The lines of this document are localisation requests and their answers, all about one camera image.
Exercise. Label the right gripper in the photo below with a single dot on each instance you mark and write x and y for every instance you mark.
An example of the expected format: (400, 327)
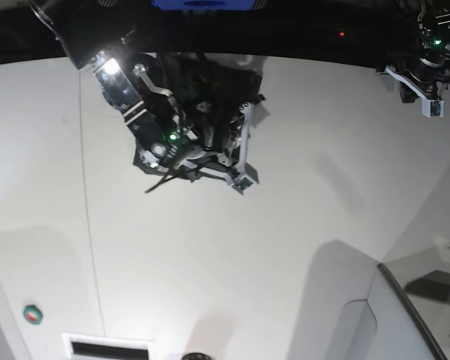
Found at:
(215, 143)

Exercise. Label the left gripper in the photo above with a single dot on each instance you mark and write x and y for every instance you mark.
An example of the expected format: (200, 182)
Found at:
(427, 75)

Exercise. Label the dark green t-shirt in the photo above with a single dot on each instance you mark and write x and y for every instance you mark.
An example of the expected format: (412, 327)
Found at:
(166, 82)

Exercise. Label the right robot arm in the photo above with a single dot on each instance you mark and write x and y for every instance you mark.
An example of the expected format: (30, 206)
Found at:
(99, 36)

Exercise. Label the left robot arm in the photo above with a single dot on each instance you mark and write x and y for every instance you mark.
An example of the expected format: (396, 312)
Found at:
(430, 33)

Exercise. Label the blue box with oval hole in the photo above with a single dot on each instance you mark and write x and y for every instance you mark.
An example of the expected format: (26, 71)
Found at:
(195, 5)

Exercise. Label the black round knob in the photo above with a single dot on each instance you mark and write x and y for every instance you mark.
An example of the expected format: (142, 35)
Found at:
(196, 356)

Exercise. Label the red green emergency button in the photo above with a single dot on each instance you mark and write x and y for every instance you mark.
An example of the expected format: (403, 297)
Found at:
(32, 314)

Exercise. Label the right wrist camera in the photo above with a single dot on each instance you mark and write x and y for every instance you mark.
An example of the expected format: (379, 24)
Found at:
(246, 180)

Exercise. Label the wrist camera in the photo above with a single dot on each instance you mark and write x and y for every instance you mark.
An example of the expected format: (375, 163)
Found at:
(246, 180)
(432, 108)

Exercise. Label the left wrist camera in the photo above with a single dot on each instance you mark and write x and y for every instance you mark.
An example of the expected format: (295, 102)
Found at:
(432, 108)

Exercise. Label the grey metal rail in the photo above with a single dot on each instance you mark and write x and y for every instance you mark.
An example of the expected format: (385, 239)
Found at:
(420, 325)

